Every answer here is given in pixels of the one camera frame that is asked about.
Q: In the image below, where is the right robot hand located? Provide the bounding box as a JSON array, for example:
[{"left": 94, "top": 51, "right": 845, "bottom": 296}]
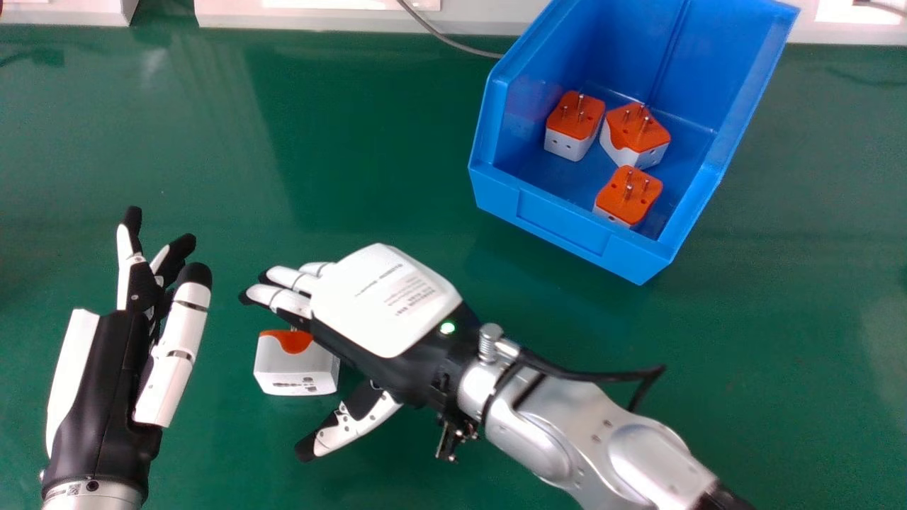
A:
[{"left": 238, "top": 243, "right": 490, "bottom": 463}]

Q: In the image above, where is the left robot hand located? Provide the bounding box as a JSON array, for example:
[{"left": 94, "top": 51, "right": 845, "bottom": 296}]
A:
[{"left": 40, "top": 206, "right": 213, "bottom": 502}]

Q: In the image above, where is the white-and-orange plug adapter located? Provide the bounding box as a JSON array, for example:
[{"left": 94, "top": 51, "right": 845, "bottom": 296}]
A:
[
  {"left": 599, "top": 102, "right": 672, "bottom": 170},
  {"left": 253, "top": 329, "right": 341, "bottom": 397},
  {"left": 543, "top": 90, "right": 607, "bottom": 162},
  {"left": 593, "top": 165, "right": 665, "bottom": 229}
]

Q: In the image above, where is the white socket strip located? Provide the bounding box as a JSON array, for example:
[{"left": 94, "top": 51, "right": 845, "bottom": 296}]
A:
[
  {"left": 194, "top": 0, "right": 551, "bottom": 36},
  {"left": 0, "top": 0, "right": 140, "bottom": 28},
  {"left": 785, "top": 0, "right": 907, "bottom": 47}
]

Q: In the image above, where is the blue plastic bin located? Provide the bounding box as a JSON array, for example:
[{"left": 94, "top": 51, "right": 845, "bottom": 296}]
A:
[{"left": 468, "top": 0, "right": 801, "bottom": 286}]

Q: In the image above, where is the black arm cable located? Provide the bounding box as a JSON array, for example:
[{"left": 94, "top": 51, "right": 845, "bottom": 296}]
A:
[{"left": 521, "top": 347, "right": 667, "bottom": 413}]

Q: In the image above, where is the grey cable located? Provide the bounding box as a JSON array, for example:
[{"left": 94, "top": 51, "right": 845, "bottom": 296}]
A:
[{"left": 395, "top": 0, "right": 505, "bottom": 60}]

